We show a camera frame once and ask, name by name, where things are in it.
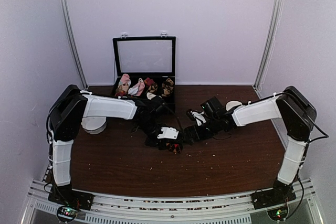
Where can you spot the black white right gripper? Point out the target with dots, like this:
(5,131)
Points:
(189,130)

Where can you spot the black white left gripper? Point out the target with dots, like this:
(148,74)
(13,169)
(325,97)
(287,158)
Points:
(162,142)

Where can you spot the beige brown argyle sock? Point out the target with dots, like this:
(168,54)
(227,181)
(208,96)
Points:
(167,87)

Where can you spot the red orange argyle sock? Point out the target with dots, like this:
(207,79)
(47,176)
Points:
(174,147)

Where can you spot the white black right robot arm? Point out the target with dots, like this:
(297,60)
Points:
(291,113)

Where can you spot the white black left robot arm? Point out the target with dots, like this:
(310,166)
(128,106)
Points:
(77,109)

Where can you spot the white sock in box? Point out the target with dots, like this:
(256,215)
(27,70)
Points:
(150,96)

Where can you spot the white bowl dark outside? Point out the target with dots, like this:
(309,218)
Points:
(232,104)

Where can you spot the white pink sock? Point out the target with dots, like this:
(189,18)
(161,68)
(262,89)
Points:
(137,89)

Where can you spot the brown patterned rolled sock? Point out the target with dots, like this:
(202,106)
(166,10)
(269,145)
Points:
(153,88)

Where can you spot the red brown sock in box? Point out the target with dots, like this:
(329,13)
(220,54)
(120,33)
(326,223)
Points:
(121,93)

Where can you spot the dark red rolled sock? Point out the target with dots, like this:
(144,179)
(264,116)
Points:
(148,81)

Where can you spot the pink rolled sock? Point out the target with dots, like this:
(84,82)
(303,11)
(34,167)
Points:
(124,83)

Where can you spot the white fluted bowl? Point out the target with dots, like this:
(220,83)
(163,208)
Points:
(94,125)

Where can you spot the black box with glass lid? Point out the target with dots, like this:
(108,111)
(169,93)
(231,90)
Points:
(151,57)

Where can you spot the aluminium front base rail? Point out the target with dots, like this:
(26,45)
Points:
(230,208)

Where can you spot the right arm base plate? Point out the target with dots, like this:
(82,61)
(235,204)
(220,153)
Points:
(272,197)

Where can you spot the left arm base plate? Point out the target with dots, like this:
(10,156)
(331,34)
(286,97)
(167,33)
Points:
(65,195)

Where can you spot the aluminium frame post right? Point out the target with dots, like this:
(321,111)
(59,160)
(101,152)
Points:
(269,44)

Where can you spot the aluminium frame post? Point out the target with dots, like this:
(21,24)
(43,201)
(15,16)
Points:
(269,44)
(72,43)

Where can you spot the aluminium frame post left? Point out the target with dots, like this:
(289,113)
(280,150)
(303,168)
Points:
(72,43)

